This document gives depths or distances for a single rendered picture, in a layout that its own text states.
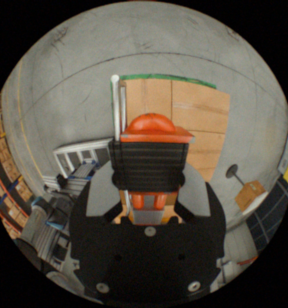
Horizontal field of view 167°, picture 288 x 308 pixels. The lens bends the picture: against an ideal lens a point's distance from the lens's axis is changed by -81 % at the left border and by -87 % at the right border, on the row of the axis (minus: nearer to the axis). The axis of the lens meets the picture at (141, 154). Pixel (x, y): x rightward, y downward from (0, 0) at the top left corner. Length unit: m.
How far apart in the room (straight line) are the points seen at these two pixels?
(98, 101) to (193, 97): 1.15
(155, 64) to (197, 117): 0.90
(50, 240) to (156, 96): 1.40
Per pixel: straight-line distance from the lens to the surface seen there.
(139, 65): 1.44
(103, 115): 1.44
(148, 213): 0.20
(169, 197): 0.48
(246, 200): 2.05
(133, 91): 0.78
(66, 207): 0.79
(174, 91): 0.81
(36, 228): 0.63
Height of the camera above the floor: 1.31
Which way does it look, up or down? 62 degrees down
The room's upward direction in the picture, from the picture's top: 175 degrees counter-clockwise
